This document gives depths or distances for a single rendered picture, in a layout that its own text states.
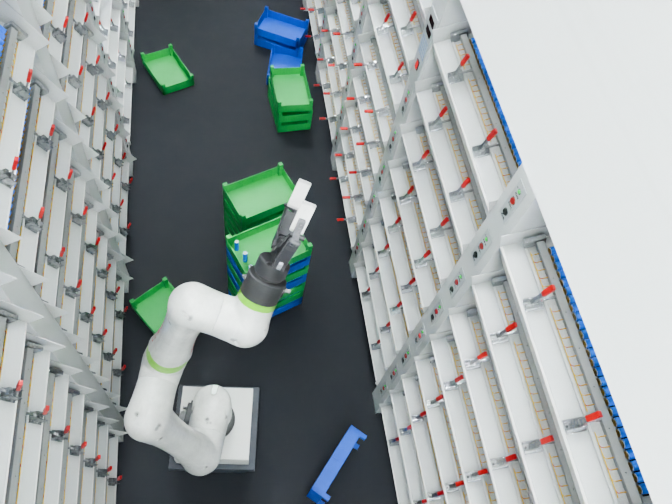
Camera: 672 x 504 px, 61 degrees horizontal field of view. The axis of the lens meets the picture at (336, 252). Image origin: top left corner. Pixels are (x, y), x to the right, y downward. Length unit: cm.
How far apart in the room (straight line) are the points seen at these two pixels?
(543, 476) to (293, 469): 141
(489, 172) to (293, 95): 211
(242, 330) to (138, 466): 143
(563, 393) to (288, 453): 158
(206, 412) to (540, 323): 117
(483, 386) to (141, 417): 92
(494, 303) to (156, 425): 95
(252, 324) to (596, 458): 75
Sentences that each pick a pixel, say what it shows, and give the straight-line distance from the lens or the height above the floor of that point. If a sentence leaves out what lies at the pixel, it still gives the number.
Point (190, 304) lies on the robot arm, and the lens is 131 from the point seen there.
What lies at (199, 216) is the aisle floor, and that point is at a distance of 312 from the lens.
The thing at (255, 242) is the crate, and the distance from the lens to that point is 246.
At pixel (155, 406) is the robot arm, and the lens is 167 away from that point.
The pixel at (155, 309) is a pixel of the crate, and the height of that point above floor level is 0.
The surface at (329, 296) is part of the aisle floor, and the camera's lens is 291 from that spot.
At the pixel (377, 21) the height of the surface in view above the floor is 110.
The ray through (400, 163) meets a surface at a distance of 222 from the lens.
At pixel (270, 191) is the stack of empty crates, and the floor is 40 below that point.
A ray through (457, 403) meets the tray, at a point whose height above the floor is 91.
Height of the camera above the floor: 259
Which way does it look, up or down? 58 degrees down
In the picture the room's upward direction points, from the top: 15 degrees clockwise
